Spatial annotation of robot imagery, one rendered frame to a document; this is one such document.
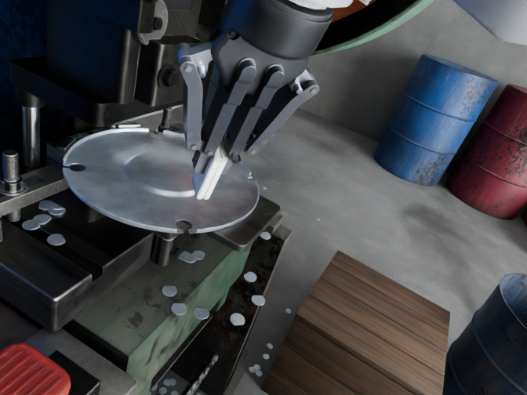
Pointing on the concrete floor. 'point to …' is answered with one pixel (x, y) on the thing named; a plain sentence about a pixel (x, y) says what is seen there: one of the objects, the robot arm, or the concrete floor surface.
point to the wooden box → (361, 338)
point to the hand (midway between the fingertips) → (208, 169)
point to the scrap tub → (492, 345)
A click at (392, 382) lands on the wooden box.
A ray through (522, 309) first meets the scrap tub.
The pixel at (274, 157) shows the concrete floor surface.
